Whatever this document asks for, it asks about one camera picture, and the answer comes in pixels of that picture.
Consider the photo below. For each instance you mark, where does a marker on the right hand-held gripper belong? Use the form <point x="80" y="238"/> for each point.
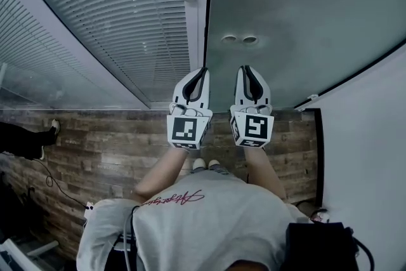
<point x="252" y="127"/>

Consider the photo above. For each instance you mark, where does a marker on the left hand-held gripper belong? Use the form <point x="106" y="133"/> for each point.
<point x="187" y="127"/>

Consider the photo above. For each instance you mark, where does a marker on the person's right forearm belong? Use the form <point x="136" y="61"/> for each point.
<point x="263" y="171"/>

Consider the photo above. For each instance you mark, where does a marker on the person's left forearm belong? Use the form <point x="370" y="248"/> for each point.
<point x="161" y="174"/>

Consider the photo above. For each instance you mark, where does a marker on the grey metal bracket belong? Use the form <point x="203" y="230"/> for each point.
<point x="312" y="97"/>

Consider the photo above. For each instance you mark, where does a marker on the person's left white shoe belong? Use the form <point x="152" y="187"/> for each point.
<point x="199" y="163"/>

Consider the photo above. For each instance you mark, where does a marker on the person's white shoe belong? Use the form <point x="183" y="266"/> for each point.
<point x="199" y="163"/>
<point x="42" y="152"/>
<point x="214" y="163"/>
<point x="55" y="126"/>

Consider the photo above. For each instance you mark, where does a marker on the person's right white shoe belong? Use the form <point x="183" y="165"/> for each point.
<point x="214" y="163"/>

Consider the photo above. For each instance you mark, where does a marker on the narrow window blind panel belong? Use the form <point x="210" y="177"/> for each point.
<point x="111" y="9"/>

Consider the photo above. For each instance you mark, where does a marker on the person's grey shirt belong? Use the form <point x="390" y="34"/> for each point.
<point x="206" y="225"/>

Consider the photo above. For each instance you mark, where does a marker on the small white floor device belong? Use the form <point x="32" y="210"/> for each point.
<point x="89" y="209"/>

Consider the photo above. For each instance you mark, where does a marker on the wide window blind panel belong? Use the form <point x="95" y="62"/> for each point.
<point x="31" y="41"/>

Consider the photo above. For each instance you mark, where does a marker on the black chest pack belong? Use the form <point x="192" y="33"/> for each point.
<point x="317" y="247"/>

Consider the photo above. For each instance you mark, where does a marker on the black equipment bag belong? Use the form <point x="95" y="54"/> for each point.
<point x="19" y="215"/>

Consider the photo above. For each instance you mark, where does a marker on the white door frame post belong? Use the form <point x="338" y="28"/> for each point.
<point x="196" y="28"/>

